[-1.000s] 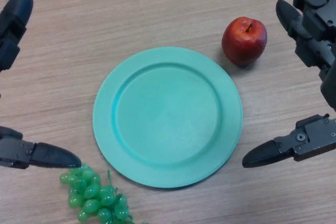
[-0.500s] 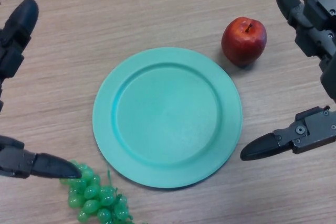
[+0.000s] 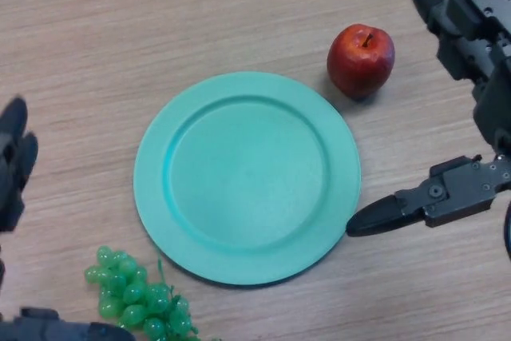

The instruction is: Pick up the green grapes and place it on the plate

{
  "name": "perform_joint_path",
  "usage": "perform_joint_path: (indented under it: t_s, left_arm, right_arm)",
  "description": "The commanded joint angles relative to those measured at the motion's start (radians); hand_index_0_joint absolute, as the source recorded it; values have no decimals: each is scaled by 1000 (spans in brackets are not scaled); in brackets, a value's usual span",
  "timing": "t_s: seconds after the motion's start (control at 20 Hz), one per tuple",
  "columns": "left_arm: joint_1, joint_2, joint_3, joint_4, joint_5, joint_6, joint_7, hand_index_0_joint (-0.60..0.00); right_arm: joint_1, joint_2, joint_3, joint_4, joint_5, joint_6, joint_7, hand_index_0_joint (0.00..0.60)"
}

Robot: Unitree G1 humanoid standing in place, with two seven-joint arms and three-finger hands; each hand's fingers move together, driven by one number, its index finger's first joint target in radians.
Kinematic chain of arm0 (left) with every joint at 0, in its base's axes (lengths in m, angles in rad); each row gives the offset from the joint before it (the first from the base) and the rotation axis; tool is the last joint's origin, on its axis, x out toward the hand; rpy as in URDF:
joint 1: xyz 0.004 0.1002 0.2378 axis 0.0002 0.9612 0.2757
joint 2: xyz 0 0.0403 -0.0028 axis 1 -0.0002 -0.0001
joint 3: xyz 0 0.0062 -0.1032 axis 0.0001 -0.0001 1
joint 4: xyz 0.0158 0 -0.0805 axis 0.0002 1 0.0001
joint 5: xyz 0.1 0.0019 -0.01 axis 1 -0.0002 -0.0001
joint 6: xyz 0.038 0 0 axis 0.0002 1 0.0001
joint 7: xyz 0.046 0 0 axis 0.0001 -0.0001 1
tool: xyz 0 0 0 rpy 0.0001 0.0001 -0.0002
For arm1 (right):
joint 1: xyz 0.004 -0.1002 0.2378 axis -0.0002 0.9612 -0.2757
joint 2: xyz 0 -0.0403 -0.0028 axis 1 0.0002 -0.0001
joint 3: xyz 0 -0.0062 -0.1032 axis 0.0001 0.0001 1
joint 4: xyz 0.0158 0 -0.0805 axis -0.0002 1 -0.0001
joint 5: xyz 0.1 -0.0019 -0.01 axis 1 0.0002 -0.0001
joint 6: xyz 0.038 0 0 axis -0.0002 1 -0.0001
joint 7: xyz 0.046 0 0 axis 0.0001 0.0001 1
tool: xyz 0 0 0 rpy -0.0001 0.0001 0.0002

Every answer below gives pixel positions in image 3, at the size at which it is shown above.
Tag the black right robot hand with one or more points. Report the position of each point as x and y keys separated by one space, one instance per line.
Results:
x=475 y=17

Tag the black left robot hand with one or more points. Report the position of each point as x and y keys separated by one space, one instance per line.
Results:
x=12 y=165

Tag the green grapes bunch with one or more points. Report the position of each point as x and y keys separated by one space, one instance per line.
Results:
x=135 y=297

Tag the green round plate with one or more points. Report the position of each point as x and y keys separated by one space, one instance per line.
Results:
x=247 y=181

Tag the red apple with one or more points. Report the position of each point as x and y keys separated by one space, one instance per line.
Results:
x=359 y=63

